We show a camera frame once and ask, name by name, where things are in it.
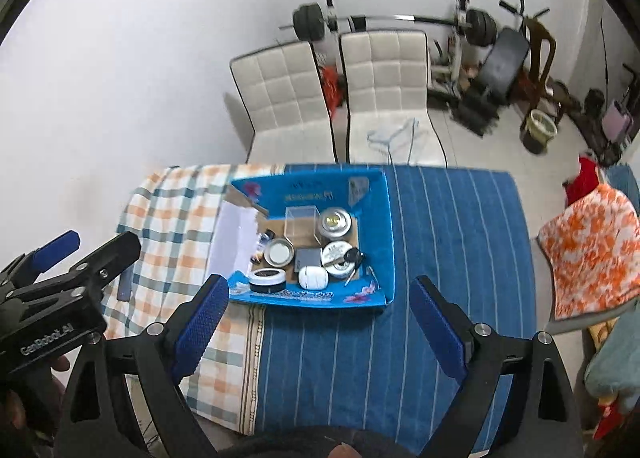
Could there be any round metal tin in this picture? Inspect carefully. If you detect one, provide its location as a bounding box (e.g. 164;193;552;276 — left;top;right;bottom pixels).
316;208;352;241

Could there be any red cloth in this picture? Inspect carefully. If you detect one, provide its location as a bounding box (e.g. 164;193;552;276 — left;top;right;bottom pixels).
564;155;608;206

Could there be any black weight bench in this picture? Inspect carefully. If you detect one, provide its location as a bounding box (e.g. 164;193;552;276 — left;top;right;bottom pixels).
452;27;531;136

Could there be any white round cream jar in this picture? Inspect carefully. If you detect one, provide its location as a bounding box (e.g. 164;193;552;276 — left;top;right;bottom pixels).
321;241;357;279

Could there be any dark waste bin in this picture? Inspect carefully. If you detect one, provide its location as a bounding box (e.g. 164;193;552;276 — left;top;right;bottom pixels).
520;109;558;155

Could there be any checked orange and teal cloth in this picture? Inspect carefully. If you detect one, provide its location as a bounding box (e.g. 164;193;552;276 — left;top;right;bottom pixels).
100;164;286;436

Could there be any blue printed cardboard box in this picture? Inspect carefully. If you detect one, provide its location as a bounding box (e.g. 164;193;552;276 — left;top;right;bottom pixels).
207;167;396;315

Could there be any white padded chair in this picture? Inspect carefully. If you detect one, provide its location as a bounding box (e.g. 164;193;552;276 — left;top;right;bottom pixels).
230;41;338;164
339;30;447;168

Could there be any wire clothes hanger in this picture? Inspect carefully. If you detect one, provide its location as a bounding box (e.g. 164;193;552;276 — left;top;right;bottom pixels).
367;117;421;164

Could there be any light teal cloth bundle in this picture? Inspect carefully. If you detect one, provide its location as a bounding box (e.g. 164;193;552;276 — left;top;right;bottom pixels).
584;308;640;404

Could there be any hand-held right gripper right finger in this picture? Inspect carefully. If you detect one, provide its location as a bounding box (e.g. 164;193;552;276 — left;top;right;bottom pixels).
409;275;586;458

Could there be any black key bunch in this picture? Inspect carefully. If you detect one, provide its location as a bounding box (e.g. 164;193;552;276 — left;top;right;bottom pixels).
342;247;373;287

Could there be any grey chair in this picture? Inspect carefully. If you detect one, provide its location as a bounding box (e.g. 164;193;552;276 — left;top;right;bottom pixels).
530;233;640;339

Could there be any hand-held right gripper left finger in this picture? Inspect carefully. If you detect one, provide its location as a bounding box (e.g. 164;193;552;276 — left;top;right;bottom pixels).
52;274;231;458

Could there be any orange floral blanket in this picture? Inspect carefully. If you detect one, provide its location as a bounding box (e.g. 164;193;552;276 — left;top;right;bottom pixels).
537;184;640;321

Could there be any person's left hand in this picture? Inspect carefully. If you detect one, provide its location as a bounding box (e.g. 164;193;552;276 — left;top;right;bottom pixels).
0;355;72;446

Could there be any barbell with black plates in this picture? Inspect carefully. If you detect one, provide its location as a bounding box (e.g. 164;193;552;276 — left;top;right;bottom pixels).
279;3;498;46

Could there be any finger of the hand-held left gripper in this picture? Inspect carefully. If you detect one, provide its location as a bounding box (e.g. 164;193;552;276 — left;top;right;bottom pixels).
0;231;82;289
30;231;142;295

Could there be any white barbell rack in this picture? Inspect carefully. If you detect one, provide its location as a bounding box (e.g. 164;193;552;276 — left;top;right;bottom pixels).
320;0;475;85

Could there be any lilac bag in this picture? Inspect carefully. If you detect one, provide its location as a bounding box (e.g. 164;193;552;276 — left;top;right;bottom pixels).
601;101;633;144

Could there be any person's dark clothing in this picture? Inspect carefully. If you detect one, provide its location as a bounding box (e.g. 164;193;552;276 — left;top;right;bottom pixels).
217;425;426;458

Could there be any black jar with white lid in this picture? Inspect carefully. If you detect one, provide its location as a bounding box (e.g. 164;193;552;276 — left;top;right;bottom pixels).
248;268;287;295

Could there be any clear acrylic box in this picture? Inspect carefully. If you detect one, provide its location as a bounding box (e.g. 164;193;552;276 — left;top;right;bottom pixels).
285;205;321;244

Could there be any brown plastic chair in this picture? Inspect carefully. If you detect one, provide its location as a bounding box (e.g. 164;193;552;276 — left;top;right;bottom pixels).
520;16;558;105

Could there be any blue striped cloth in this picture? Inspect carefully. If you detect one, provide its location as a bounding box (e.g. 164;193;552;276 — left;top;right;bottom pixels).
240;164;538;454

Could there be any black smartphone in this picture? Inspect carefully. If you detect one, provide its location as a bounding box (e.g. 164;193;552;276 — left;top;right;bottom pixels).
294;248;323;274

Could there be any white oval case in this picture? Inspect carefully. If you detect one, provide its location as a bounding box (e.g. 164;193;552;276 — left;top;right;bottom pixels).
298;265;329;290

